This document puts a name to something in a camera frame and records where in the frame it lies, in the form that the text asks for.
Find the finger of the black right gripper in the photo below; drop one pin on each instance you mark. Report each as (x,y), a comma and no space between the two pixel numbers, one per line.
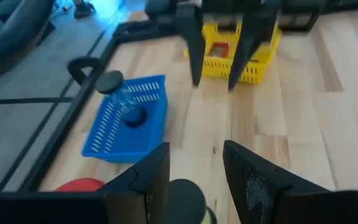
(196,46)
(245,46)

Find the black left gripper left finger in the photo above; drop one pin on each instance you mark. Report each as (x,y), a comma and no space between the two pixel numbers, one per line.
(120,202)

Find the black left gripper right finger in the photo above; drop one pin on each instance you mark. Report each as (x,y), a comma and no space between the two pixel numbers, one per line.
(275,202)

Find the green sand hourglass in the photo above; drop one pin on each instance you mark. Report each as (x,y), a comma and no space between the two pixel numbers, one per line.
(183,202)

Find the blue sand hourglass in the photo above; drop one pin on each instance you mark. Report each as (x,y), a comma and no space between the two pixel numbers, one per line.
(109,82)

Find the red framed small clock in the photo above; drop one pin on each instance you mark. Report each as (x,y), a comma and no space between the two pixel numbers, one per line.
(218,49)

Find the yellow plastic basket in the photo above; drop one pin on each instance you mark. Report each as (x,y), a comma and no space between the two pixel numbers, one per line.
(219,70)

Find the red desk lamp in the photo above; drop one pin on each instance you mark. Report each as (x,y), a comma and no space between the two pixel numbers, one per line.
(79,185)

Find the blue plastic basket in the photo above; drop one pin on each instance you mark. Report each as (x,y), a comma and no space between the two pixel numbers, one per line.
(120,149)

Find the black floor stand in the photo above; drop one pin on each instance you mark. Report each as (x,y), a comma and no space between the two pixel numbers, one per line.
(84,11)

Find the black metal table frame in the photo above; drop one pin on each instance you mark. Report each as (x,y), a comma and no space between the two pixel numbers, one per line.
(56,140)

